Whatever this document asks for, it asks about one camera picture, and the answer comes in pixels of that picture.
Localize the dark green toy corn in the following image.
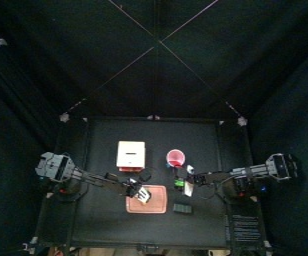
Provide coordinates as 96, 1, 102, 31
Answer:
173, 203, 193, 215

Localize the pink cutting board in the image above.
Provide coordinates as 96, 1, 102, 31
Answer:
124, 184, 168, 215

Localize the red plastic cup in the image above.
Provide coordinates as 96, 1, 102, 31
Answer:
164, 148, 187, 169

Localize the white box with red base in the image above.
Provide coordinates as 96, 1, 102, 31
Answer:
115, 140, 147, 173

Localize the thin diagonal cord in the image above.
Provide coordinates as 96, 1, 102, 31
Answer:
64, 0, 221, 114
106, 0, 242, 118

